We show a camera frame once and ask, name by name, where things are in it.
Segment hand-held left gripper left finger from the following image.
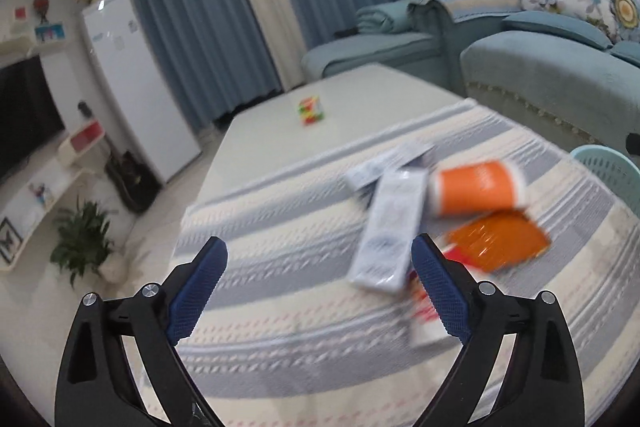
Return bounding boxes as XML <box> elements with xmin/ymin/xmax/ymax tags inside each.
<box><xmin>54</xmin><ymin>236</ymin><xmax>230</xmax><ymax>427</ymax></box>

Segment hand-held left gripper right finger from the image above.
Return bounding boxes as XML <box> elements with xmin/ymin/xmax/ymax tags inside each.
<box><xmin>411</xmin><ymin>233</ymin><xmax>586</xmax><ymax>427</ymax></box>

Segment orange snack packet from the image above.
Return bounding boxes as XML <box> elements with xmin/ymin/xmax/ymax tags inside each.
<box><xmin>446</xmin><ymin>209</ymin><xmax>552</xmax><ymax>273</ymax></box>

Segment grey white packet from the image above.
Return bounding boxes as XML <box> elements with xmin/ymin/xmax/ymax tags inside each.
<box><xmin>345</xmin><ymin>141</ymin><xmax>436</xmax><ymax>202</ymax></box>

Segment teal plastic basket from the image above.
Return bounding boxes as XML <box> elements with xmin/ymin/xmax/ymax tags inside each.
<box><xmin>570</xmin><ymin>145</ymin><xmax>640</xmax><ymax>228</ymax></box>

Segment striped woven tablecloth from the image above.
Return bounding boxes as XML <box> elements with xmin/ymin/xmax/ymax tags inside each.
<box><xmin>170</xmin><ymin>98</ymin><xmax>640</xmax><ymax>427</ymax></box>

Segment green potted plant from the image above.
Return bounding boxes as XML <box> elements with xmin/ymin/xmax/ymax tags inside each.
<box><xmin>50</xmin><ymin>199</ymin><xmax>127</xmax><ymax>287</ymax></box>

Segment dark acoustic guitar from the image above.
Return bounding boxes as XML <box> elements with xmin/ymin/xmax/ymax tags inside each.
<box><xmin>77</xmin><ymin>102</ymin><xmax>161</xmax><ymax>215</ymax></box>

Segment white curved console shelf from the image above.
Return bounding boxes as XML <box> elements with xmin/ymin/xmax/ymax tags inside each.
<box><xmin>0</xmin><ymin>157</ymin><xmax>86</xmax><ymax>273</ymax></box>

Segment red white shelf box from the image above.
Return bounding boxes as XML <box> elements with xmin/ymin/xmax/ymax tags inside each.
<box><xmin>57</xmin><ymin>119</ymin><xmax>106</xmax><ymax>165</ymax></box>

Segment colourful puzzle cube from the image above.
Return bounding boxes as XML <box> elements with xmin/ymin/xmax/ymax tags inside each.
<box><xmin>298</xmin><ymin>96</ymin><xmax>325</xmax><ymax>126</ymax></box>

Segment white standing air conditioner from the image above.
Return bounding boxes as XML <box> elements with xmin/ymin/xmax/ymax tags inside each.
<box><xmin>81</xmin><ymin>0</ymin><xmax>202</xmax><ymax>185</ymax></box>

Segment teal sofa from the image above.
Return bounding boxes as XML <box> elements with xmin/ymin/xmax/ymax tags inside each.
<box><xmin>300</xmin><ymin>0</ymin><xmax>640</xmax><ymax>158</ymax></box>

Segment black television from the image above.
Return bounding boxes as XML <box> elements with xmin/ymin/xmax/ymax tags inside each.
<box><xmin>0</xmin><ymin>55</ymin><xmax>66</xmax><ymax>180</ymax></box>

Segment folded teal blanket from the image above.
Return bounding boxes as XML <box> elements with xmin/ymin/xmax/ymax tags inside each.
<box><xmin>356</xmin><ymin>2</ymin><xmax>416</xmax><ymax>38</ymax></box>

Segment teal armrest cover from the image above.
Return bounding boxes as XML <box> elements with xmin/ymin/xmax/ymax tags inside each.
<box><xmin>407</xmin><ymin>0</ymin><xmax>523</xmax><ymax>25</ymax></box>

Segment small blue picture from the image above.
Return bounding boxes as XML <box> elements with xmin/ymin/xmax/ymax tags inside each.
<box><xmin>35</xmin><ymin>23</ymin><xmax>67</xmax><ymax>42</ymax></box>

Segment black picture frame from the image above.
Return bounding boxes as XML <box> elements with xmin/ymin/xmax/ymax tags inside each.
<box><xmin>0</xmin><ymin>217</ymin><xmax>23</xmax><ymax>265</ymax></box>

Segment white wall shelf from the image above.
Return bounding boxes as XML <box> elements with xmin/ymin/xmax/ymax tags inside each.
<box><xmin>0</xmin><ymin>34</ymin><xmax>66</xmax><ymax>68</ymax></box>

